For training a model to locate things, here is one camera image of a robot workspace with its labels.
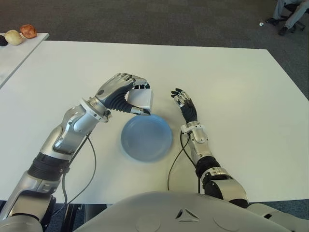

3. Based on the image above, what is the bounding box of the pale yellow fruit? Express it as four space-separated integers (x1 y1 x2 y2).
4 29 24 45

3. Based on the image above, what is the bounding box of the seated person in grey trousers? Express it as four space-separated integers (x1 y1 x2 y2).
265 0 309 36

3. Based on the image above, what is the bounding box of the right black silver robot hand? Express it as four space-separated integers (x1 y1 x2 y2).
170 88 198 125

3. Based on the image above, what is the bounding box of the grey robot torso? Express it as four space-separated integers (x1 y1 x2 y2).
72 190 300 232

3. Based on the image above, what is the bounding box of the blue round plate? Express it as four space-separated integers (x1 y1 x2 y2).
120 113 173 162

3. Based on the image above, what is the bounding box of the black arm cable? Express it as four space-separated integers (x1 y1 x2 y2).
61 135 97 205
166 131 201 194

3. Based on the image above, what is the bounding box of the white cube charger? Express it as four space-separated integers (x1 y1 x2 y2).
127 88 154 114

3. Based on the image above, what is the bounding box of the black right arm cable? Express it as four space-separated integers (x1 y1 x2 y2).
166 131 201 194

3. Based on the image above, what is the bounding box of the black office chair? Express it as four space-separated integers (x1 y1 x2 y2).
271 0 305 31

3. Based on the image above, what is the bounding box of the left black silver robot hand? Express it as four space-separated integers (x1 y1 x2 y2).
89 72 152 117

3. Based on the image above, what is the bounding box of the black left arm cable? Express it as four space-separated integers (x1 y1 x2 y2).
61 135 97 205

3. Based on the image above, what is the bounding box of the black table frame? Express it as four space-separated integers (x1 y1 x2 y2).
43 204 107 232

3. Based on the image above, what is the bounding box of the red brown fruit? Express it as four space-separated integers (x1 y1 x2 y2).
19 24 37 39

